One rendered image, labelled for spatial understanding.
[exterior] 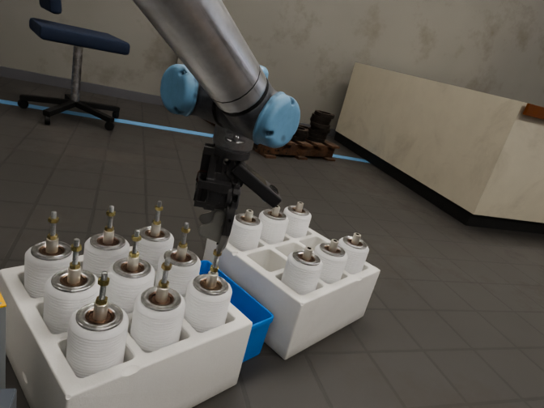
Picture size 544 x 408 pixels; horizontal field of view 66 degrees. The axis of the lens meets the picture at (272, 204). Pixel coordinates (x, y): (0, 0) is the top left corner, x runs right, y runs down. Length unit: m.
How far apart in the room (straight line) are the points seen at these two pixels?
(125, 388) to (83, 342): 0.11
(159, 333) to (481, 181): 2.29
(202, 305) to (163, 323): 0.10
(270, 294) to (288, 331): 0.10
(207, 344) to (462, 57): 4.69
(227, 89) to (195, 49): 0.07
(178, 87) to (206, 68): 0.16
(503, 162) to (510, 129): 0.19
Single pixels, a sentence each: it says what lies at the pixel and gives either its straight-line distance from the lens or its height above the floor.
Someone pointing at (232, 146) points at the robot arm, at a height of 0.56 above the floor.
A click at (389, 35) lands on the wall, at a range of 4.67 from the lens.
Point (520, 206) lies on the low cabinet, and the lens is 3.04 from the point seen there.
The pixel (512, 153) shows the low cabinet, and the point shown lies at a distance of 2.80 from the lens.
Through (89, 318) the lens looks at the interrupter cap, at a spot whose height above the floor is 0.25.
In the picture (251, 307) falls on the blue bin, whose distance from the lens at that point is 1.14.
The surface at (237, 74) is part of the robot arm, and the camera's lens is 0.51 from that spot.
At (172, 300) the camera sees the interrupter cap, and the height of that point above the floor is 0.25.
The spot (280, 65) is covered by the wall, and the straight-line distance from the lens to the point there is 4.21.
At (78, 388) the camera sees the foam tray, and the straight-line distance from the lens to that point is 0.78.
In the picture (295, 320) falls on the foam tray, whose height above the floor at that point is 0.13.
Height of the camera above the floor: 0.74
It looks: 20 degrees down
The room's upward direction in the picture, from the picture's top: 14 degrees clockwise
